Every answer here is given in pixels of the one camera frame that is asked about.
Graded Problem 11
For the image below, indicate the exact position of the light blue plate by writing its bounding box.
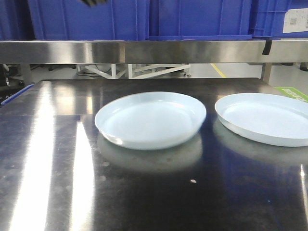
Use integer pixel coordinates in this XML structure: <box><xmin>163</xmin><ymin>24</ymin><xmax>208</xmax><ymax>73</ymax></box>
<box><xmin>94</xmin><ymin>91</ymin><xmax>207</xmax><ymax>150</ymax></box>
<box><xmin>215</xmin><ymin>93</ymin><xmax>308</xmax><ymax>147</ymax></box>

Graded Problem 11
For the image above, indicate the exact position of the right steel shelf leg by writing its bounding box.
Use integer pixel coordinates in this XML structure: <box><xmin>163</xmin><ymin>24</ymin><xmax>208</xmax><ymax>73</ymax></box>
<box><xmin>260</xmin><ymin>63</ymin><xmax>272</xmax><ymax>84</ymax></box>

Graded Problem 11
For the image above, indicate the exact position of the steel shelf leg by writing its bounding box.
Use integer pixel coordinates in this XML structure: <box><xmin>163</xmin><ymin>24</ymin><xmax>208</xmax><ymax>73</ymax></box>
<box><xmin>20</xmin><ymin>64</ymin><xmax>35</xmax><ymax>86</ymax></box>
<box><xmin>260</xmin><ymin>63</ymin><xmax>272</xmax><ymax>84</ymax></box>

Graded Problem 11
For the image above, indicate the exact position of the left steel shelf leg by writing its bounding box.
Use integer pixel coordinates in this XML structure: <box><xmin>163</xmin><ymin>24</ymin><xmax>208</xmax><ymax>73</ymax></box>
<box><xmin>20</xmin><ymin>64</ymin><xmax>35</xmax><ymax>86</ymax></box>

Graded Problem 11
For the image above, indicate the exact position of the centre blue plastic bin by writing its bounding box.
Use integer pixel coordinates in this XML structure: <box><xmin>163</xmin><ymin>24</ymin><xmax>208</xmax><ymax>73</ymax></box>
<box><xmin>149</xmin><ymin>0</ymin><xmax>252</xmax><ymax>41</ymax></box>

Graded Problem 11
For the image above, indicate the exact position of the blue plastic bin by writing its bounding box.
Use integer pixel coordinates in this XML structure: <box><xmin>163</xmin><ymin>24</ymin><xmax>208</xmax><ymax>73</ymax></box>
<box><xmin>0</xmin><ymin>0</ymin><xmax>150</xmax><ymax>41</ymax></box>
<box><xmin>249</xmin><ymin>0</ymin><xmax>308</xmax><ymax>39</ymax></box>
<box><xmin>149</xmin><ymin>0</ymin><xmax>252</xmax><ymax>41</ymax></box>

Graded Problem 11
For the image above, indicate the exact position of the black tape strip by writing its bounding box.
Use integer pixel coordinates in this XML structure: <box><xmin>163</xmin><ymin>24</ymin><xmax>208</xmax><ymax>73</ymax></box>
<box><xmin>262</xmin><ymin>40</ymin><xmax>272</xmax><ymax>55</ymax></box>

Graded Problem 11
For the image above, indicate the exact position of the green floor sign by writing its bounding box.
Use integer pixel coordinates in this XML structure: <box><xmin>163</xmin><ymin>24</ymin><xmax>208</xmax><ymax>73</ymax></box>
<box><xmin>274</xmin><ymin>87</ymin><xmax>308</xmax><ymax>103</ymax></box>

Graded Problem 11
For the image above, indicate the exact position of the right blue plastic bin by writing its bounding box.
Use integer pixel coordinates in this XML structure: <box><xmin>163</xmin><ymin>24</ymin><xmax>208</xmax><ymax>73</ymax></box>
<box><xmin>249</xmin><ymin>0</ymin><xmax>308</xmax><ymax>39</ymax></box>

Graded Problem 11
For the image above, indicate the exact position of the left blue plastic bin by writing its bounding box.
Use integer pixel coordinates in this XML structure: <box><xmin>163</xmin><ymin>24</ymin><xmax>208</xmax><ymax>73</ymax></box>
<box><xmin>0</xmin><ymin>0</ymin><xmax>150</xmax><ymax>41</ymax></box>

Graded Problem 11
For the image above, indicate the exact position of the white paper label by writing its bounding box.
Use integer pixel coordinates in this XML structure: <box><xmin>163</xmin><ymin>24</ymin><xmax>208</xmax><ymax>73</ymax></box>
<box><xmin>282</xmin><ymin>8</ymin><xmax>308</xmax><ymax>33</ymax></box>

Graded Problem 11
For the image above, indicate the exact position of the white metal frame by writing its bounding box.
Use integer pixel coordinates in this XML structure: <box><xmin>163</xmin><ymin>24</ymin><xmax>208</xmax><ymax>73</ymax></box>
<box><xmin>76</xmin><ymin>64</ymin><xmax>191</xmax><ymax>79</ymax></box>

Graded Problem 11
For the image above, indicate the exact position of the stainless steel shelf rail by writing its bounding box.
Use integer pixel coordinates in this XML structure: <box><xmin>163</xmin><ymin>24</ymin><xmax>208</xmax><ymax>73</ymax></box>
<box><xmin>0</xmin><ymin>39</ymin><xmax>308</xmax><ymax>64</ymax></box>

